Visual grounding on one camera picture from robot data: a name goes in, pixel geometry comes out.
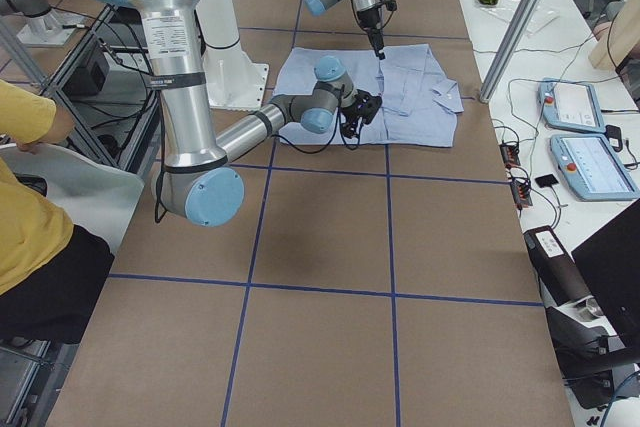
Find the blue teach pendant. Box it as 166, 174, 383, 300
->
549, 134, 639, 201
538, 78, 606, 134

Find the lower blue teach pendant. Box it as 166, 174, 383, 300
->
549, 134, 639, 201

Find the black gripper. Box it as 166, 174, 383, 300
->
341, 96, 372, 138
357, 7, 386, 60

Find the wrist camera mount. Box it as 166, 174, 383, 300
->
378, 0, 398, 13
353, 89, 382, 125

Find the black monitor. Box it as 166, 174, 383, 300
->
572, 202, 639, 343

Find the clear plastic bag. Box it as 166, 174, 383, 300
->
474, 0, 559, 37

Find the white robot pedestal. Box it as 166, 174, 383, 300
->
196, 0, 269, 110

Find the light blue striped shirt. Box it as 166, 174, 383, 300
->
273, 44, 464, 148

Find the aluminium frame post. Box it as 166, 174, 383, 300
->
479, 0, 540, 103

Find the white chair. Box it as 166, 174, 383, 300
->
1, 144, 144, 254

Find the upper blue teach pendant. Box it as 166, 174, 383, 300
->
538, 78, 606, 134

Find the person in yellow shirt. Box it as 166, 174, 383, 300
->
1, 79, 114, 345

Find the black label printer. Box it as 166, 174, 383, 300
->
523, 226, 639, 409

